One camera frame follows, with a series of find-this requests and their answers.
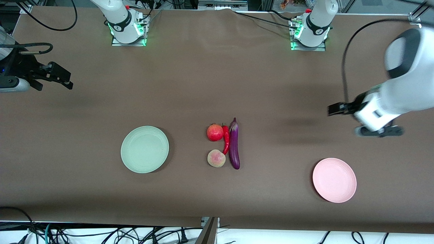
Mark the pale pink round plate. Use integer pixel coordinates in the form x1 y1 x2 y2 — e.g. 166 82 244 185
312 158 357 203

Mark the aluminium frame profile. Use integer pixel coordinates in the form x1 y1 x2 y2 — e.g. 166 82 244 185
409 0 434 25

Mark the red chili pepper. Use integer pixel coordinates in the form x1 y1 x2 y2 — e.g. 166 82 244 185
221 124 231 155

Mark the yellow pink peach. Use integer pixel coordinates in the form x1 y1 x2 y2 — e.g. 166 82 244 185
207 149 226 168

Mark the red pomegranate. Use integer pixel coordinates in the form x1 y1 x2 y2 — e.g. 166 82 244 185
207 123 224 142

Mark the grey table leg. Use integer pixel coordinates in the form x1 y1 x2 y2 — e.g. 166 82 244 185
195 217 220 244

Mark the black cable on table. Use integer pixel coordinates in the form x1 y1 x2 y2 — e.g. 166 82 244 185
234 11 299 29
270 9 296 20

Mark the long purple eggplant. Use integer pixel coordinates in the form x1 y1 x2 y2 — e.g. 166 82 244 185
229 117 241 170

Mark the pale green round plate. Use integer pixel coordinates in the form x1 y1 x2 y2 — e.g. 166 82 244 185
120 126 170 174

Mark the long black arm cable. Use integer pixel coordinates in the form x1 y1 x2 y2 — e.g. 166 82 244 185
15 0 78 32
342 19 421 104

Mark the black looped floor cable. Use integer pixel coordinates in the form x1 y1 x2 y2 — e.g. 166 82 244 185
0 207 38 244

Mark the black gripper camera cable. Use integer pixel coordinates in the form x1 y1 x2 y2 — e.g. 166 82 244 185
0 42 54 55

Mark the grey power strip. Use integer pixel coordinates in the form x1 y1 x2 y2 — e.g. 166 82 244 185
198 0 248 11

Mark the brown table cover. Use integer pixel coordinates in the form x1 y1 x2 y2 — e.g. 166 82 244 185
0 6 434 234

